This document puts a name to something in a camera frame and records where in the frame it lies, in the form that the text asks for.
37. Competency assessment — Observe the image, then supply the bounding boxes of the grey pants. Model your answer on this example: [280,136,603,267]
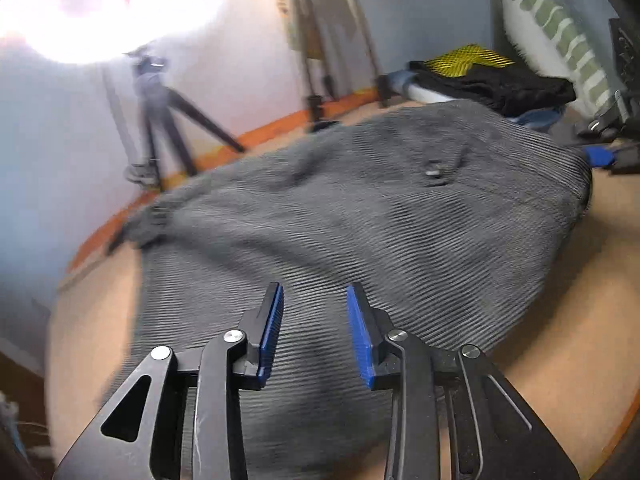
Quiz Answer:
[113,100,591,479]

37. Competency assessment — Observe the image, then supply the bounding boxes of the tall grey tripod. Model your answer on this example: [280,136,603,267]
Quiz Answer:
[277,0,392,133]

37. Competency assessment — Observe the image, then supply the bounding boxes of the green striped white pillow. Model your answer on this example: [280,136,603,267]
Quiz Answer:
[501,0,615,118]

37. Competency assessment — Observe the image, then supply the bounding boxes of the small black tripod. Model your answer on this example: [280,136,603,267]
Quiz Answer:
[128,46,247,192]

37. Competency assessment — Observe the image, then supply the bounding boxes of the light blue folded towel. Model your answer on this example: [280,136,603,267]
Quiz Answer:
[387,70,566,132]

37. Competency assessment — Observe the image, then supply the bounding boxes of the bright ring light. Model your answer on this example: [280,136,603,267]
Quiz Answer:
[1,0,255,65]

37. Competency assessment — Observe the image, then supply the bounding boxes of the black and yellow folded garment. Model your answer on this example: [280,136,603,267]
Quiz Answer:
[408,44,577,117]

